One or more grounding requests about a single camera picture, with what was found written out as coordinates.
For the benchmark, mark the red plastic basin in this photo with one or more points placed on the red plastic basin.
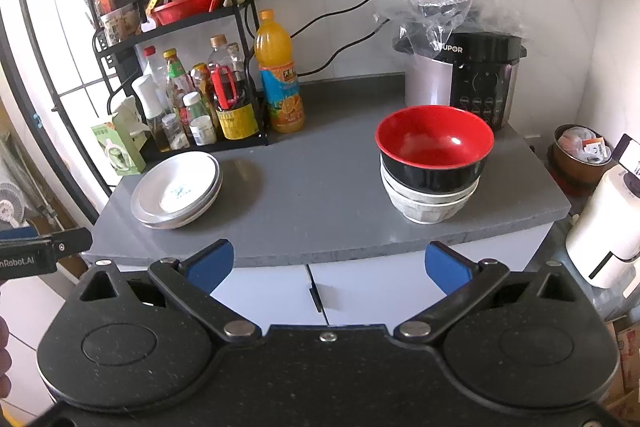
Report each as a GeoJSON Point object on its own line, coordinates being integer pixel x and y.
{"type": "Point", "coordinates": [187, 7]}

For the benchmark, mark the yellow cap sauce bottle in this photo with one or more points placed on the yellow cap sauce bottle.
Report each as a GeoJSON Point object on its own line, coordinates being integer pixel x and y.
{"type": "Point", "coordinates": [176, 79]}

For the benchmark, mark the cardboard box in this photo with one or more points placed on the cardboard box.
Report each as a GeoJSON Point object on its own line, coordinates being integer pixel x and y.
{"type": "Point", "coordinates": [622, 357]}

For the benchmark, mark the round trash bin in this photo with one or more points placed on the round trash bin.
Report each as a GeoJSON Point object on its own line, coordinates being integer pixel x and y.
{"type": "Point", "coordinates": [582, 162]}

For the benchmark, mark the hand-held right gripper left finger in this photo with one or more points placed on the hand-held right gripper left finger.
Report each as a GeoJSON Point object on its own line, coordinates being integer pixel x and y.
{"type": "Point", "coordinates": [215, 262]}

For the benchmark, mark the clear plastic bag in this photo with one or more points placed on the clear plastic bag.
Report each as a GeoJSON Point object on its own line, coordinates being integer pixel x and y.
{"type": "Point", "coordinates": [440, 17]}

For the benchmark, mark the green tissue box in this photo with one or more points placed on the green tissue box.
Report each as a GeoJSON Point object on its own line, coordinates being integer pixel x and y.
{"type": "Point", "coordinates": [117, 149]}

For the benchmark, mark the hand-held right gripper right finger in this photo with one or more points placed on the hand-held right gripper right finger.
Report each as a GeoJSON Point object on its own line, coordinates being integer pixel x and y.
{"type": "Point", "coordinates": [445, 264]}

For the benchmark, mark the red and black bowl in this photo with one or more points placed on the red and black bowl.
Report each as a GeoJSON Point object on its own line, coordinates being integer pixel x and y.
{"type": "Point", "coordinates": [430, 142]}

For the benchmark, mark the small spice jar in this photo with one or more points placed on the small spice jar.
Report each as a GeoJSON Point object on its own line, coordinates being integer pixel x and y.
{"type": "Point", "coordinates": [173, 132]}

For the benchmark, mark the white cap oil bottle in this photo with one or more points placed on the white cap oil bottle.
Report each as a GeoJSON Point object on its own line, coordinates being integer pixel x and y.
{"type": "Point", "coordinates": [147, 99]}

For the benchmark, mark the yellow label utensil jar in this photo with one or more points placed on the yellow label utensil jar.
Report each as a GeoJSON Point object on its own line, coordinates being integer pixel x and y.
{"type": "Point", "coordinates": [237, 122]}

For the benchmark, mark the small white jar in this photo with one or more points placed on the small white jar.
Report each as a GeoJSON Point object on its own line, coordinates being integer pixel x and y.
{"type": "Point", "coordinates": [202, 132]}

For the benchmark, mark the white electric fan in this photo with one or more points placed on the white electric fan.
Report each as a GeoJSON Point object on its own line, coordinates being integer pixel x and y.
{"type": "Point", "coordinates": [7, 207]}

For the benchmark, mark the black and silver rice cooker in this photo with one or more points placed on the black and silver rice cooker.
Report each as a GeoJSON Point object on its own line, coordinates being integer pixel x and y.
{"type": "Point", "coordinates": [480, 77]}

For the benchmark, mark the labelled snack jar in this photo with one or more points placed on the labelled snack jar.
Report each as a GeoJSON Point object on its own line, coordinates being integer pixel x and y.
{"type": "Point", "coordinates": [119, 26]}

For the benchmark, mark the white bowls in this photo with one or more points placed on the white bowls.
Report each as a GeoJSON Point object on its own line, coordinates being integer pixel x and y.
{"type": "Point", "coordinates": [425, 213]}

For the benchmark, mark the stack of white plates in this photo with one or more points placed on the stack of white plates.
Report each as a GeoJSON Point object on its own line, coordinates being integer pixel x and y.
{"type": "Point", "coordinates": [150, 219]}

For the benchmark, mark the white appliance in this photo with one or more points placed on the white appliance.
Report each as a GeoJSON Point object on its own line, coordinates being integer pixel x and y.
{"type": "Point", "coordinates": [605, 232]}

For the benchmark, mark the amber sauce bottle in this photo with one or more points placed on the amber sauce bottle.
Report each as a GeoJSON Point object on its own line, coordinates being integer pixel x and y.
{"type": "Point", "coordinates": [201, 79]}

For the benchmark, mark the orange juice bottle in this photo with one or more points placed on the orange juice bottle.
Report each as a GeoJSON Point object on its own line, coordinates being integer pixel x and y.
{"type": "Point", "coordinates": [280, 57]}

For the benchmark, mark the red cap sauce bottle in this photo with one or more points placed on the red cap sauce bottle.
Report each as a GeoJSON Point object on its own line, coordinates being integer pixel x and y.
{"type": "Point", "coordinates": [151, 62]}

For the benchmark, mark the white speckled bowl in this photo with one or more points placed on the white speckled bowl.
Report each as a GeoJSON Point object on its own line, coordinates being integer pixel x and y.
{"type": "Point", "coordinates": [395, 187]}

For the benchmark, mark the brown cap clear bottle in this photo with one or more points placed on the brown cap clear bottle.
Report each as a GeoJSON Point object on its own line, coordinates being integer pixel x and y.
{"type": "Point", "coordinates": [220, 52]}

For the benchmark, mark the person's left hand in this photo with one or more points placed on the person's left hand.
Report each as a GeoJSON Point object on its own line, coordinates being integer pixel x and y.
{"type": "Point", "coordinates": [4, 347]}

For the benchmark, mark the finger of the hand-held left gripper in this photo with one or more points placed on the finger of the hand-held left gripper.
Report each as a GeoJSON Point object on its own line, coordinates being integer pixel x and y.
{"type": "Point", "coordinates": [72, 241]}
{"type": "Point", "coordinates": [17, 233]}

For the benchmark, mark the white plate with logo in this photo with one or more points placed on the white plate with logo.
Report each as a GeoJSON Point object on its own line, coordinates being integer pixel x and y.
{"type": "Point", "coordinates": [175, 192]}

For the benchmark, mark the black metal shelf rack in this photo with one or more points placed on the black metal shelf rack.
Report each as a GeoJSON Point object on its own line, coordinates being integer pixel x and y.
{"type": "Point", "coordinates": [175, 28]}

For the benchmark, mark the green label bottle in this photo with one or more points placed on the green label bottle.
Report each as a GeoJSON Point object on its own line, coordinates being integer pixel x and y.
{"type": "Point", "coordinates": [194, 112]}

